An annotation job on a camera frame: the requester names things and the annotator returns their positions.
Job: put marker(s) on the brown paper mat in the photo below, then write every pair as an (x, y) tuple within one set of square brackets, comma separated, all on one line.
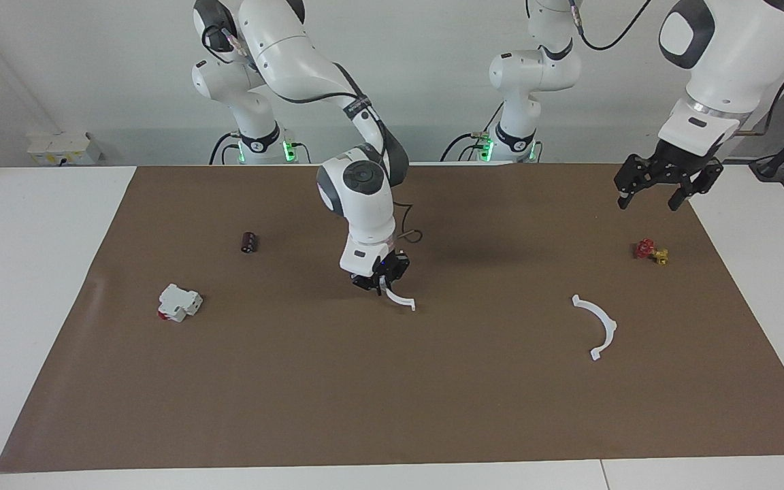
[(399, 395)]

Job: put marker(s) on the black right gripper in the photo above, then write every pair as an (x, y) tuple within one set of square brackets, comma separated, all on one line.
[(395, 262)]

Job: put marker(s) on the white power strip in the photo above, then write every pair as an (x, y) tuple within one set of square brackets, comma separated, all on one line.
[(58, 146)]

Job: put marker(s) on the white circuit breaker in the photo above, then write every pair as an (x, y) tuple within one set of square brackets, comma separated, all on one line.
[(177, 301)]

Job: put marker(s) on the black cylindrical capacitor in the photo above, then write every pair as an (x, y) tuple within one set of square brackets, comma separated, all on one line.
[(249, 242)]

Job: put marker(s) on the red and yellow valve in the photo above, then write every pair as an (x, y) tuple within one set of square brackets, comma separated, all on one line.
[(646, 248)]

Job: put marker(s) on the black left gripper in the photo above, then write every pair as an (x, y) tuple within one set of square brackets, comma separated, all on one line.
[(672, 167)]

